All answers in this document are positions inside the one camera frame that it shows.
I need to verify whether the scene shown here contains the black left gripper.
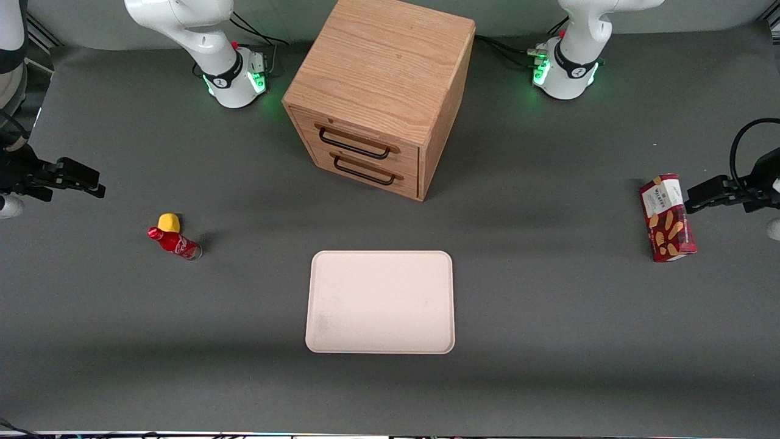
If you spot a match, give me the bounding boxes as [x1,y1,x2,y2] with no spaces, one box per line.
[686,148,780,214]

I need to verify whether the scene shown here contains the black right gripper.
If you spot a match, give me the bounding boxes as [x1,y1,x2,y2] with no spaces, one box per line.
[0,144,106,202]

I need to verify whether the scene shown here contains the red coke bottle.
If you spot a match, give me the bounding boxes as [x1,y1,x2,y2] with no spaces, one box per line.
[147,226,202,262]

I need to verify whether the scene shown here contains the beige plastic tray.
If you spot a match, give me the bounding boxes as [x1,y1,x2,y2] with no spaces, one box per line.
[305,250,456,355]

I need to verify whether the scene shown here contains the red cookie box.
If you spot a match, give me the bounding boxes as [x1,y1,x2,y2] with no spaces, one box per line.
[639,173,698,263]

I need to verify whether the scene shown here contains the wooden drawer cabinet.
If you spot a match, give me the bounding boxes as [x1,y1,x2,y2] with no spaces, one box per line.
[282,0,477,202]

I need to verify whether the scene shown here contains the black left wrist camera cable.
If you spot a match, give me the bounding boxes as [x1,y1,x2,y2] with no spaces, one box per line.
[729,118,780,190]

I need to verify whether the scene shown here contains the aluminium frame rail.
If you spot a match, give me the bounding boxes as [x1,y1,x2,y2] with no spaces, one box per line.
[24,12,63,51]

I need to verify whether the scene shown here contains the thin black cable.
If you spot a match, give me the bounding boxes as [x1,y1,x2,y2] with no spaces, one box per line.
[0,418,37,439]

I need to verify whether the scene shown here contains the black right arm base cables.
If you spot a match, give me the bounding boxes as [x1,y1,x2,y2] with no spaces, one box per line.
[230,11,291,79]

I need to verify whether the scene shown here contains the black arm base cables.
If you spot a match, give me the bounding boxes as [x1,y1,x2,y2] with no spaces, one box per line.
[230,11,291,79]
[474,17,570,69]

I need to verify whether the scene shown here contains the black left arm base cables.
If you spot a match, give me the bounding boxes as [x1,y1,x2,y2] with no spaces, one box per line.
[474,17,570,69]

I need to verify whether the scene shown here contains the black metal drawer handle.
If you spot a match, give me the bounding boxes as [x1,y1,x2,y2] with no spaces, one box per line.
[314,122,401,160]
[330,152,405,186]

